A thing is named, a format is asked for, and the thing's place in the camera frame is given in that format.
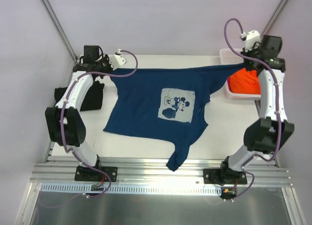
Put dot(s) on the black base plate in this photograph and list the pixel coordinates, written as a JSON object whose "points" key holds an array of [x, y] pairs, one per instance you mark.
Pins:
{"points": [[88, 175], [224, 177]]}

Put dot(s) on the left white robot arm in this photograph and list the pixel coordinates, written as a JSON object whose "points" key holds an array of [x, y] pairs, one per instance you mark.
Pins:
{"points": [[84, 93]]}

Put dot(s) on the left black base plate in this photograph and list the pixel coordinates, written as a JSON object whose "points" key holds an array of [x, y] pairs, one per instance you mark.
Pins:
{"points": [[88, 175]]}

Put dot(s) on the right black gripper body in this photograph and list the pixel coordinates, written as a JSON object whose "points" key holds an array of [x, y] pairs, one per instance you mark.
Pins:
{"points": [[250, 65]]}

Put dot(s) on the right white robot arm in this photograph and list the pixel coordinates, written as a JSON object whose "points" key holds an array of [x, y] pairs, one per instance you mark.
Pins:
{"points": [[264, 138]]}

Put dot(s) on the blue t shirt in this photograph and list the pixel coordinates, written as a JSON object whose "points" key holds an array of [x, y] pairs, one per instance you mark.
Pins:
{"points": [[167, 104]]}

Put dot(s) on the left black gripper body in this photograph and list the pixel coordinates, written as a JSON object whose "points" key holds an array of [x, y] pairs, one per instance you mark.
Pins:
{"points": [[105, 64]]}

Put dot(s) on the aluminium mounting rail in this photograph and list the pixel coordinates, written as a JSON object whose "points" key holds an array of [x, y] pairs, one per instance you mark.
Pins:
{"points": [[154, 171]]}

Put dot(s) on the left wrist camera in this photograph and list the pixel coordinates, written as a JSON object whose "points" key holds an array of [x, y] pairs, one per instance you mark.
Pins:
{"points": [[117, 59]]}

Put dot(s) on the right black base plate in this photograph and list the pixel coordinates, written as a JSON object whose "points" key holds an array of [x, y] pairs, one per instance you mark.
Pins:
{"points": [[224, 177]]}

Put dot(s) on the folded black t shirt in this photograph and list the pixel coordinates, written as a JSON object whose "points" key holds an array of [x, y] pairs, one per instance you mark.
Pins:
{"points": [[92, 101]]}

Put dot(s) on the white plastic basket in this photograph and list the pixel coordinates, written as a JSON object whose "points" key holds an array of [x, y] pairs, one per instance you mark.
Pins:
{"points": [[228, 57]]}

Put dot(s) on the white slotted cable duct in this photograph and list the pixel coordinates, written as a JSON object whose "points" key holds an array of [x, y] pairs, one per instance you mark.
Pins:
{"points": [[129, 189]]}

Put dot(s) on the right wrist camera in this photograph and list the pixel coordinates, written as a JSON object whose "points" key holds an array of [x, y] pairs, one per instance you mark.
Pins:
{"points": [[252, 40]]}

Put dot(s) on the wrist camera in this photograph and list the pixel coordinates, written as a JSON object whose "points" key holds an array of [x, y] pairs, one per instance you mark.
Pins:
{"points": [[252, 40], [117, 59]]}

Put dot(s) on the orange t shirt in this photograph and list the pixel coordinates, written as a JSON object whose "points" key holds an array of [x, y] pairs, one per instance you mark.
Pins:
{"points": [[244, 82]]}

